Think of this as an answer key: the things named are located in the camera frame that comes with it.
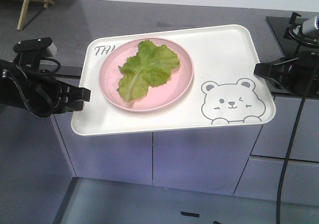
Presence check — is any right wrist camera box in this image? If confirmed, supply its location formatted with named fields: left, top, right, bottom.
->
left=302, top=15, right=319, bottom=38

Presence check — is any green lettuce leaf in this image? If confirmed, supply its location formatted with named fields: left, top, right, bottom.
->
left=117, top=39, right=180, bottom=102

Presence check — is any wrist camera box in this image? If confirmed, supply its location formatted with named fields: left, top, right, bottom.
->
left=302, top=15, right=319, bottom=38
left=13, top=37, right=57, bottom=69

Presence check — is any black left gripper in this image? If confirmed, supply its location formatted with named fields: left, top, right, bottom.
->
left=0, top=59, right=90, bottom=117

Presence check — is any grey island cabinet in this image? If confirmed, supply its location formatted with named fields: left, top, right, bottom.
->
left=49, top=74, right=319, bottom=205

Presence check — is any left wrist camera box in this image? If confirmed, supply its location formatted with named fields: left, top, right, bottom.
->
left=13, top=37, right=57, bottom=69

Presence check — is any pink round plate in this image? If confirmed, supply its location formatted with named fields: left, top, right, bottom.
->
left=98, top=38, right=194, bottom=112

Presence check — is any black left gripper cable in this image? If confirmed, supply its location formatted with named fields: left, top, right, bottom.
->
left=4, top=56, right=62, bottom=118

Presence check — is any black tape strip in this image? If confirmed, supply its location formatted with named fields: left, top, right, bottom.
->
left=180, top=211, right=200, bottom=218

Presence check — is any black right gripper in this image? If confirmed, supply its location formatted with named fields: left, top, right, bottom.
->
left=254, top=52, right=319, bottom=96

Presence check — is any cream bear serving tray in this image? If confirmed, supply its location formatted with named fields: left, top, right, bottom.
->
left=71, top=24, right=276, bottom=136

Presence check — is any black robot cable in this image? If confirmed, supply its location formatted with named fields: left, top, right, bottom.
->
left=275, top=67, right=319, bottom=224

